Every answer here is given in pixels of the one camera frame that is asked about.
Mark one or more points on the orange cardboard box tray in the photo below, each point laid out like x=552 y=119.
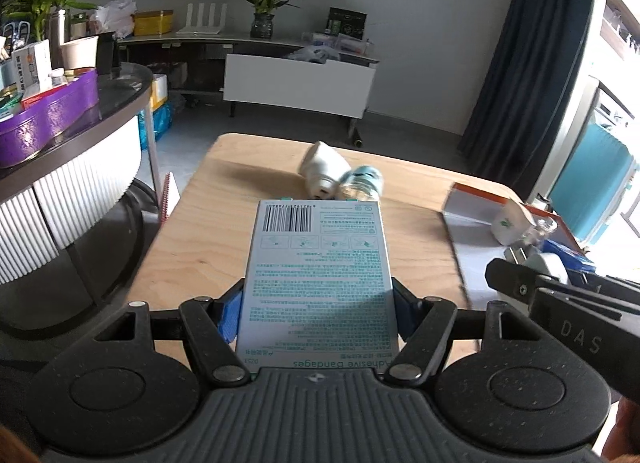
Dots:
x=468 y=214

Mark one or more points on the paper cup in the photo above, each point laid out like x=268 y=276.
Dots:
x=79 y=53

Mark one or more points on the blue plastic bag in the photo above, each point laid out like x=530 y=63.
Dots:
x=162 y=117

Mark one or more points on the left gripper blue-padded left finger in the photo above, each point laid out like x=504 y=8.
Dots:
x=209 y=327

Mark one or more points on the teal suitcase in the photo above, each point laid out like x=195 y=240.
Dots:
x=592 y=182

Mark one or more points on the dark picture box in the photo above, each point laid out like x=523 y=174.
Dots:
x=345 y=22

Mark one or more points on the white plastic bag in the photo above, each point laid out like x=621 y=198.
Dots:
x=117 y=17

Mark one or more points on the yellow tin box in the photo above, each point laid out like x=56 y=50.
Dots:
x=153 y=23

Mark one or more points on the teal adhesive bandage box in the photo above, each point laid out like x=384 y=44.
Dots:
x=318 y=292

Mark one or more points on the purple tin box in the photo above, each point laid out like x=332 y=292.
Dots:
x=26 y=133

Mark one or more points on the red white booklet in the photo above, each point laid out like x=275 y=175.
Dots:
x=169 y=198

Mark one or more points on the TV console cabinet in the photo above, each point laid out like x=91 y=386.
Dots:
x=240 y=69

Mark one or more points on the person's right hand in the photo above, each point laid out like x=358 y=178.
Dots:
x=622 y=444

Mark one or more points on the toothpick jar with blue label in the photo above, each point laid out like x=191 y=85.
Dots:
x=364 y=183

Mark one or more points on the white yellow cardboard box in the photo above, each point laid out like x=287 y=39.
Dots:
x=159 y=91

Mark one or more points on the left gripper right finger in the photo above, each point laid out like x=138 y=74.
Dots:
x=425 y=325

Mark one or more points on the white wifi router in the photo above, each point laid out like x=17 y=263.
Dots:
x=201 y=23

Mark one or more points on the green plant on cabinet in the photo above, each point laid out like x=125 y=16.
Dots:
x=37 y=12

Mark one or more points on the curved side cabinet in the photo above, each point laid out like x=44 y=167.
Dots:
x=62 y=190

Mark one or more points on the person's left hand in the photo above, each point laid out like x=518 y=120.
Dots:
x=13 y=450

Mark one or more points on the clear liquid refill bottle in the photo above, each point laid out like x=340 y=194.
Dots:
x=539 y=232

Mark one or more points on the steel thermos bottle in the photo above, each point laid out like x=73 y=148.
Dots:
x=56 y=34

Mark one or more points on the small white USB charger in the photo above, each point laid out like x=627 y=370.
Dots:
x=547 y=264

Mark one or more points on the dark blue curtain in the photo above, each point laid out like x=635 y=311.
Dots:
x=519 y=111

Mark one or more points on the blue tissue pack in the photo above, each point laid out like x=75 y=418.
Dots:
x=571 y=259

